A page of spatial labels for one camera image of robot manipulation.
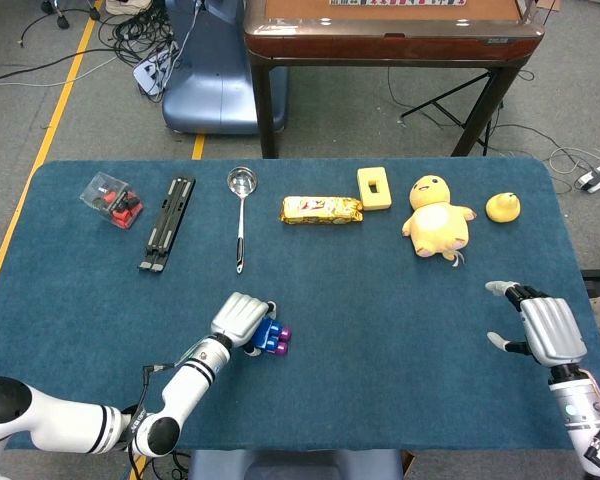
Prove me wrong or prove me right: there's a white power strip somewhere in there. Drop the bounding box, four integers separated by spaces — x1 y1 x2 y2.
132 47 179 97
574 159 600 194

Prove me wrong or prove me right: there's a large yellow plush chick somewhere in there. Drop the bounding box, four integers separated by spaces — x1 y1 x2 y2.
401 174 478 267

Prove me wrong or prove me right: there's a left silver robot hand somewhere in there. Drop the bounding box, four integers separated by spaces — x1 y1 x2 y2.
210 291 279 358

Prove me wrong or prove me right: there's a blue table cloth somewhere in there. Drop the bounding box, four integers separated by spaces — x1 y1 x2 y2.
0 158 600 454

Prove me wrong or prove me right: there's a yellow sponge block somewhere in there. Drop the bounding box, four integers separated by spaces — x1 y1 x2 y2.
356 167 394 212

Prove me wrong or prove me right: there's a blue building block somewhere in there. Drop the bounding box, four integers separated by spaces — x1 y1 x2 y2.
251 316 284 354

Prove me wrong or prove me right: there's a yellow biscuit packet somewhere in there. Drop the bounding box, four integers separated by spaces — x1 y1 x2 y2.
279 195 366 227

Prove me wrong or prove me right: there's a steel ladle with black handle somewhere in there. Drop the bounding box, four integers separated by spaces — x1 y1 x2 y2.
226 167 259 275

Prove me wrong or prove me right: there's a brown mahjong table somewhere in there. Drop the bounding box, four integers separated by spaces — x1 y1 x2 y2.
243 0 547 160

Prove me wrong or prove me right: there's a black folding stand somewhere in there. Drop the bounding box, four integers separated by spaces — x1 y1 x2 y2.
138 175 197 274

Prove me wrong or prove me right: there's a purple building block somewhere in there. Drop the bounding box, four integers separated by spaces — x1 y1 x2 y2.
273 325 294 358

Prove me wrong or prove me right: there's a small yellow duck toy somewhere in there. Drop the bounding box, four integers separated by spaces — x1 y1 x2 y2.
485 191 522 224

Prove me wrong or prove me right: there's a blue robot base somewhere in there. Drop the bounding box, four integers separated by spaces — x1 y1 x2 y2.
161 0 289 136

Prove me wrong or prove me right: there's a clear bag of red clips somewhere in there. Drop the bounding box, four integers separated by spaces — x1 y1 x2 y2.
79 171 145 232

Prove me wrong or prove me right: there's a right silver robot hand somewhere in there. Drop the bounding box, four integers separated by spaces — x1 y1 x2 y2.
484 280 589 369

